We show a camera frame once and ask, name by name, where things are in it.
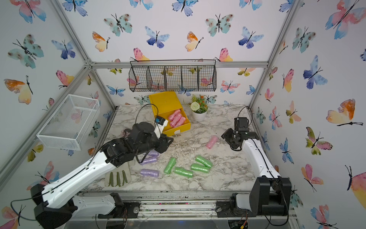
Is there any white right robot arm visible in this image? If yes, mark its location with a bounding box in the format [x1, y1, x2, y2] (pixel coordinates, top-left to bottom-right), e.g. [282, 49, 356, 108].
[222, 117, 292, 217]

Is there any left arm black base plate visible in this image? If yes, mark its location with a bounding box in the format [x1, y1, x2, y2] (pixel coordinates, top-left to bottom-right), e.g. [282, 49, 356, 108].
[113, 201, 141, 219]

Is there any yellow plastic drawer unit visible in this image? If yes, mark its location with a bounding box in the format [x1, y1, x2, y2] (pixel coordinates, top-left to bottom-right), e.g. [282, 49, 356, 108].
[149, 92, 191, 136]

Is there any green trash bag roll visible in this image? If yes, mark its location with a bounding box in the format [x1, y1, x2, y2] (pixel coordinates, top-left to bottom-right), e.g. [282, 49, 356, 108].
[195, 155, 213, 168]
[164, 157, 176, 174]
[191, 163, 210, 173]
[174, 167, 193, 178]

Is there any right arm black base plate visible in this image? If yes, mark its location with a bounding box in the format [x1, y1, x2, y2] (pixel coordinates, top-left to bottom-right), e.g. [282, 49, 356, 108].
[215, 201, 256, 218]

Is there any black wire wall basket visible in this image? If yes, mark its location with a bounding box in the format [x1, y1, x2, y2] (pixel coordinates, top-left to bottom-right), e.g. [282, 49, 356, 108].
[127, 59, 217, 94]

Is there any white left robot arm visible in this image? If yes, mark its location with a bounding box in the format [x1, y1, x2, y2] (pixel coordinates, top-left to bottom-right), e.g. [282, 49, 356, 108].
[30, 116, 173, 229]

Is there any pink trash bag roll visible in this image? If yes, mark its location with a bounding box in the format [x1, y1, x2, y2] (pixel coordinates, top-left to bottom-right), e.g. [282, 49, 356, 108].
[174, 116, 186, 128]
[170, 113, 182, 127]
[206, 135, 218, 149]
[168, 109, 181, 121]

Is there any green plant in white pot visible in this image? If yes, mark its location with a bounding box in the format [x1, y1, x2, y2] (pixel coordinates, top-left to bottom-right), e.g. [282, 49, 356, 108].
[190, 94, 208, 122]

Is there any white mesh wall basket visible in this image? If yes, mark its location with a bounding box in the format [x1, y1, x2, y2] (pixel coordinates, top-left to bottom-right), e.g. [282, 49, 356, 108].
[37, 94, 100, 151]

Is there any white green work glove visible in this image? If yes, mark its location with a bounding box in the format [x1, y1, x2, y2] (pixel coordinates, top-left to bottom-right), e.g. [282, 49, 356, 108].
[104, 162, 132, 188]

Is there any purple trash bag roll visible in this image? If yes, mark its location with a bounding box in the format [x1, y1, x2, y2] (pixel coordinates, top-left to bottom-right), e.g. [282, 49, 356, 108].
[141, 156, 157, 165]
[148, 150, 160, 156]
[140, 169, 160, 178]

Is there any pink flower in white pot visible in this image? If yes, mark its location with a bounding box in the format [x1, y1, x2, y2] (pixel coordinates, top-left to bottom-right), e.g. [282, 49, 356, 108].
[121, 128, 132, 138]

